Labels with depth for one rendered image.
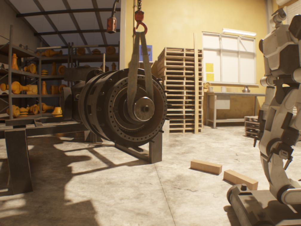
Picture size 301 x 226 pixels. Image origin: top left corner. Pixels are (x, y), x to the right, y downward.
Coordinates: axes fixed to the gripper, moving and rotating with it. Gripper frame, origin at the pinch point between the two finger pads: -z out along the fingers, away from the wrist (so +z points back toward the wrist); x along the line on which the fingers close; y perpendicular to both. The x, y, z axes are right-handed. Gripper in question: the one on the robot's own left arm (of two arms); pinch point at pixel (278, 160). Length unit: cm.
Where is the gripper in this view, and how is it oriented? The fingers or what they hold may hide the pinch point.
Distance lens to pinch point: 113.3
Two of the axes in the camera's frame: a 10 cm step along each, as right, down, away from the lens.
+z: 3.5, -9.2, -1.5
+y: -4.0, -0.1, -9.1
